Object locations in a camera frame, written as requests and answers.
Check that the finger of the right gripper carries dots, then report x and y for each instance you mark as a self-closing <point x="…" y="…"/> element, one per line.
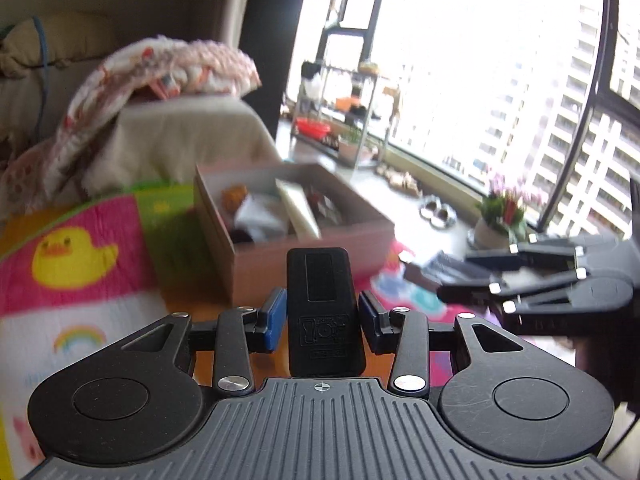
<point x="545" y="253"/>
<point x="540" y="289"/>

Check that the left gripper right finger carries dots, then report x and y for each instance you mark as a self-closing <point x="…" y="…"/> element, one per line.
<point x="409" y="337"/>

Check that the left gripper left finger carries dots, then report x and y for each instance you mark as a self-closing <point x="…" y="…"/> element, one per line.
<point x="234" y="336"/>

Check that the grey battery charger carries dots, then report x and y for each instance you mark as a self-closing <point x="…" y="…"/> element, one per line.
<point x="443" y="269"/>

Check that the black remote control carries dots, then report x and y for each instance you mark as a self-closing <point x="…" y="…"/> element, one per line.
<point x="324" y="331"/>

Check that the white apple product box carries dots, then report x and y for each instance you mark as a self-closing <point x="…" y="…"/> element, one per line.
<point x="263" y="217"/>

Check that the brown toy dog figurine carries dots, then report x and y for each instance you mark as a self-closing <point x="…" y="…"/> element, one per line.
<point x="233" y="197"/>

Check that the cream lotion tube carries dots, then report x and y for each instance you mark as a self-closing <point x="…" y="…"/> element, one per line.
<point x="298" y="209"/>

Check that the black round yellow-striped object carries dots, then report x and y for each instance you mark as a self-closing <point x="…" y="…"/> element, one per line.
<point x="240" y="236"/>

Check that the potted pink flower plant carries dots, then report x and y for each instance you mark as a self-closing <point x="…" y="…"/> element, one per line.
<point x="502" y="212"/>

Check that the grey slippers pair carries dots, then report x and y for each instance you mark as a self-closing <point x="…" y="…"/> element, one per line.
<point x="439" y="215"/>

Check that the pink cardboard box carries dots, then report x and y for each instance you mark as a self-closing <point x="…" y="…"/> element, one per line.
<point x="280" y="239"/>

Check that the colourful cartoon play mat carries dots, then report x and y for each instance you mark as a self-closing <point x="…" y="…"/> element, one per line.
<point x="73" y="281"/>

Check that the red plastic basin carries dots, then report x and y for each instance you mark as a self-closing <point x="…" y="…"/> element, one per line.
<point x="312" y="129"/>

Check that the metal balcony shelf rack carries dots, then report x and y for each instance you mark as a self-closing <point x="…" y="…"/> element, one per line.
<point x="361" y="106"/>

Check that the beige sofa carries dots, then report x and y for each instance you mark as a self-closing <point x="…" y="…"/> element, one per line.
<point x="149" y="140"/>

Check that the floral pink blanket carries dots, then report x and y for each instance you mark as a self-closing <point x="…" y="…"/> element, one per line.
<point x="168" y="68"/>

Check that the beige pillow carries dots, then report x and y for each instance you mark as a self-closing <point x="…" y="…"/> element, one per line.
<point x="68" y="36"/>

